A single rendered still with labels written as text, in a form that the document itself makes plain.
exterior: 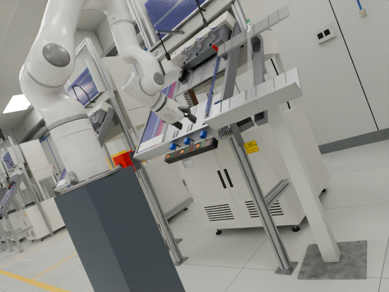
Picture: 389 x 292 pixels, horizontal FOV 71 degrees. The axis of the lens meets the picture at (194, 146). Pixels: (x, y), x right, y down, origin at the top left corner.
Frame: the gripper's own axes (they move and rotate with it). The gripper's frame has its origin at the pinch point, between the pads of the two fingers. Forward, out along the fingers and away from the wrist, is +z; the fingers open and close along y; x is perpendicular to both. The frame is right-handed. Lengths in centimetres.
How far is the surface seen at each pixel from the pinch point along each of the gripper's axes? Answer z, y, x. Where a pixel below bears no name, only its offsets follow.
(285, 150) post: 29.6, 30.0, -6.4
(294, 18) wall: 96, -3, 191
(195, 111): 10.0, -9.9, 17.7
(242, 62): 32, -3, 69
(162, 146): 9.6, -31.1, 2.3
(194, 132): 8.9, -4.9, 2.3
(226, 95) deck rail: 11.0, 10.0, 19.2
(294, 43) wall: 111, -12, 176
